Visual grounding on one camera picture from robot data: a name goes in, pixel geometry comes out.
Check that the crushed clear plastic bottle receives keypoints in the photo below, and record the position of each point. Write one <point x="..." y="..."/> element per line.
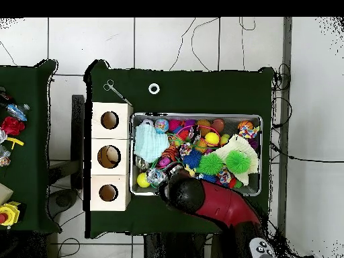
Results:
<point x="154" y="176"/>

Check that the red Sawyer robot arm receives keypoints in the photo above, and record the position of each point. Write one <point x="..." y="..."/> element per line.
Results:
<point x="225" y="204"/>

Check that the wooden box with three holes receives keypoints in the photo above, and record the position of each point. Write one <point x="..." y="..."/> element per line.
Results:
<point x="123" y="150"/>

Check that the tiger striped plush toy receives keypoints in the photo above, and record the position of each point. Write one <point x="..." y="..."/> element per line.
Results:
<point x="169" y="153"/>

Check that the globe print ball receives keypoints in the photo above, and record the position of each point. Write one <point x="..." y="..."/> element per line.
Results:
<point x="161" y="125"/>

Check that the light blue muslin cloth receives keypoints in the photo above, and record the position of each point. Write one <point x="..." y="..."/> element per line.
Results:
<point x="150" y="145"/>

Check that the blue spiky ball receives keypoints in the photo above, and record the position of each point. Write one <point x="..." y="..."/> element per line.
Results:
<point x="192" y="158"/>

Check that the yellow smiley ball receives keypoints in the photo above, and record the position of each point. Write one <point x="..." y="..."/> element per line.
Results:
<point x="212" y="139"/>

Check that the small green spiky toy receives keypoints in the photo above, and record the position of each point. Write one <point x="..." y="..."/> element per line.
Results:
<point x="211" y="164"/>

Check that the dark green tablecloth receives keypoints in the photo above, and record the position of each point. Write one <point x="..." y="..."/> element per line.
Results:
<point x="201" y="94"/>
<point x="32" y="161"/>

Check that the large green spiky toy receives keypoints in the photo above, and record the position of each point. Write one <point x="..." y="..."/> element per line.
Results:
<point x="237" y="161"/>

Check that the cream knitted cloth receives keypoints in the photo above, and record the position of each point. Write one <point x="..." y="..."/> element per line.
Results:
<point x="242" y="143"/>

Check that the orange basketball toy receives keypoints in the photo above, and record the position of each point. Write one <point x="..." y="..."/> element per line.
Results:
<point x="245" y="125"/>

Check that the silver scissors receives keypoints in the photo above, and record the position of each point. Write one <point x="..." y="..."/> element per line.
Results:
<point x="115" y="91"/>

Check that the colourful spotted cloth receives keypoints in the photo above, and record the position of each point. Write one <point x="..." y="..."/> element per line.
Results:
<point x="248" y="132"/>

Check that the black upright panel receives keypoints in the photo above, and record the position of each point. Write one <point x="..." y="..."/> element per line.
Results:
<point x="78" y="121"/>

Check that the yellow plastic piece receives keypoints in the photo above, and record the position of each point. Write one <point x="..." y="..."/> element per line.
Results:
<point x="16" y="141"/>

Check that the blue and clear packet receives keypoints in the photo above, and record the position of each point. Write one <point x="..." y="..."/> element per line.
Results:
<point x="17" y="111"/>

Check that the red crumpled item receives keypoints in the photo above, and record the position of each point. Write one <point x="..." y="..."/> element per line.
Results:
<point x="12" y="125"/>

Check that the clear plastic packet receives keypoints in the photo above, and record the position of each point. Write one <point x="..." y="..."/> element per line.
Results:
<point x="4" y="157"/>

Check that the beige box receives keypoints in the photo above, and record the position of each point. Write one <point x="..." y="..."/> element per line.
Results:
<point x="4" y="193"/>

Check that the yellow emergency stop button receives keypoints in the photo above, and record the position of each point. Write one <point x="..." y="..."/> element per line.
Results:
<point x="9" y="213"/>

